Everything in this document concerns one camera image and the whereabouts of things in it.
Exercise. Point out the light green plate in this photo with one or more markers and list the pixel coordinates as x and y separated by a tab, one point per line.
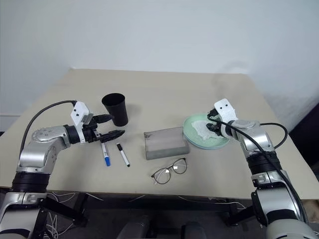
194	139

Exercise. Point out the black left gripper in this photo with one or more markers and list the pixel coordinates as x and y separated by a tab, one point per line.
90	135

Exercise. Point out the black table frame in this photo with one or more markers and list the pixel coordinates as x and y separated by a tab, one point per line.
149	202

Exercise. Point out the dark rounded shape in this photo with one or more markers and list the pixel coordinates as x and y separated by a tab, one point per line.
133	227
193	231

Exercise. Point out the white marker with black cap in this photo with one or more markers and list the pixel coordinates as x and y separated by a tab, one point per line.
123	155

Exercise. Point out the white marker with blue cap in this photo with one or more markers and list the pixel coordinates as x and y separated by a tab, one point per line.
106	154

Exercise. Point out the dark furniture piece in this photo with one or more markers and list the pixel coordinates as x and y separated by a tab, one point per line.
305	139

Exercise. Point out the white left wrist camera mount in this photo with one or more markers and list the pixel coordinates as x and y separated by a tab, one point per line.
79	110

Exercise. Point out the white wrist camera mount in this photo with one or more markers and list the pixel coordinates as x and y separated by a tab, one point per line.
224	107
79	110

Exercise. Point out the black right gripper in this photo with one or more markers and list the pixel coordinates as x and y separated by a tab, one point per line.
219	129

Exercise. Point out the white crumpled cloth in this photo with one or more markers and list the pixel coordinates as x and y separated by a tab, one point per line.
202	129

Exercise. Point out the black thin-framed glasses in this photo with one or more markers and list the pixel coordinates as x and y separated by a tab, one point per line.
169	171

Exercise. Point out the grey glasses case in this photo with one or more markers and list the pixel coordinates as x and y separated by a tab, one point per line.
164	143

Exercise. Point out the pale blue plate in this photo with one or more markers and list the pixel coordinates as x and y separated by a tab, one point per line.
207	149

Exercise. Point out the black plastic cup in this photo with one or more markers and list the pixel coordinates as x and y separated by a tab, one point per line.
117	109

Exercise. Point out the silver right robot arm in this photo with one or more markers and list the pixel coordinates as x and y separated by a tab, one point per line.
258	139

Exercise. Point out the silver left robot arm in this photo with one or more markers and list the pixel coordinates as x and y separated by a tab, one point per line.
37	152

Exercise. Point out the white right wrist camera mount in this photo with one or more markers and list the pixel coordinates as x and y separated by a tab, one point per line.
224	107

